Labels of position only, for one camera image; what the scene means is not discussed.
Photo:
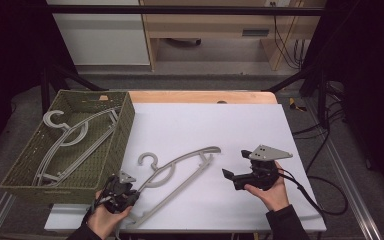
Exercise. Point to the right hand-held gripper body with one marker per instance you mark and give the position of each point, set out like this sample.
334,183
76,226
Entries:
263,175

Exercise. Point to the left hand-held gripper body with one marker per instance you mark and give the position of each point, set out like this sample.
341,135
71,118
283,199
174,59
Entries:
121,196

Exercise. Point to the grey plastic clothes hanger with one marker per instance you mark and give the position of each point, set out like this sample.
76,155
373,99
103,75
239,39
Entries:
61,126
213,149
48,121

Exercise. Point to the green woven basket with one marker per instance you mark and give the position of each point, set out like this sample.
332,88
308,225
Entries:
63,195

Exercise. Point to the person's right hand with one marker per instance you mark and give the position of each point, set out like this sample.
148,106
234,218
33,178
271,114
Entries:
273,196

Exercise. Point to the person's left hand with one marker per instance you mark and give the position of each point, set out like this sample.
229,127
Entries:
105,221

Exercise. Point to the white table mat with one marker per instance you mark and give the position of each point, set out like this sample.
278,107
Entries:
196,126

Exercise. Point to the yellow and black tool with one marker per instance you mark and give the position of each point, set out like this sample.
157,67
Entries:
293,104

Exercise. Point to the wooden table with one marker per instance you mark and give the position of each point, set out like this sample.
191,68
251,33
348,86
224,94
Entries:
180,97

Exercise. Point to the black metal stand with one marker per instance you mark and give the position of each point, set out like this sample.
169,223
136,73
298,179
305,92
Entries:
321,100
45,90

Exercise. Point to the office chair base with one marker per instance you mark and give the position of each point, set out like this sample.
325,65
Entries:
186,42

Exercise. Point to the light wooden desk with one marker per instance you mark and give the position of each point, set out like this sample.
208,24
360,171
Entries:
206,30

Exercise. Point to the white cabinet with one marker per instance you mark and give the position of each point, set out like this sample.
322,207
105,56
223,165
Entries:
100,40

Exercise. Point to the black curtain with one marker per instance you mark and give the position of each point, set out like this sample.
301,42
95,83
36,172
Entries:
363,66
10,66

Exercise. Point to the black frame bar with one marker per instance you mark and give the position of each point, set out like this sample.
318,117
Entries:
180,10

